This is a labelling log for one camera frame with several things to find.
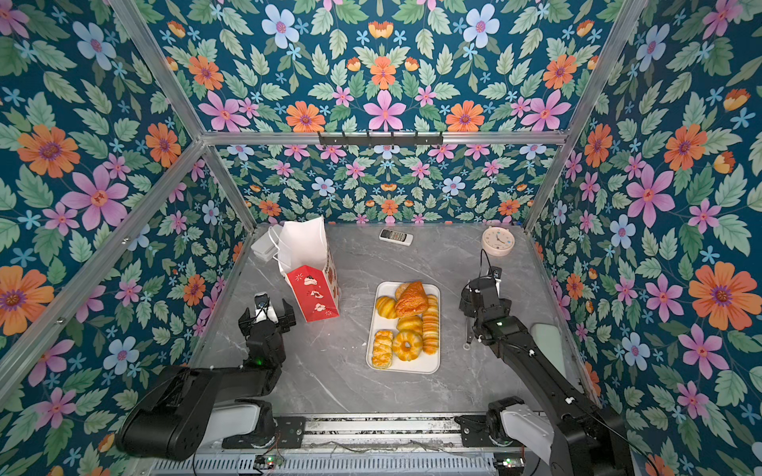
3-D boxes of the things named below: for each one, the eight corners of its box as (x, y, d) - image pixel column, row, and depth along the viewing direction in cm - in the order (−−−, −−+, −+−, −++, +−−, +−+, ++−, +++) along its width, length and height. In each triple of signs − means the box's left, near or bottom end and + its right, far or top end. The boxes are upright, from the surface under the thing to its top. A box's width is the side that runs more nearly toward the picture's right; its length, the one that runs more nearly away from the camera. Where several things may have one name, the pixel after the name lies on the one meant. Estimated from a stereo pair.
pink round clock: (484, 256, 113) (486, 250, 110) (479, 233, 121) (481, 226, 118) (515, 256, 113) (518, 250, 110) (508, 232, 121) (510, 226, 118)
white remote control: (377, 239, 118) (377, 235, 117) (382, 231, 121) (381, 227, 120) (410, 247, 116) (410, 243, 114) (413, 238, 119) (413, 234, 117)
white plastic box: (255, 255, 113) (249, 247, 109) (272, 241, 118) (267, 232, 114) (268, 263, 110) (263, 255, 106) (285, 248, 115) (281, 240, 111)
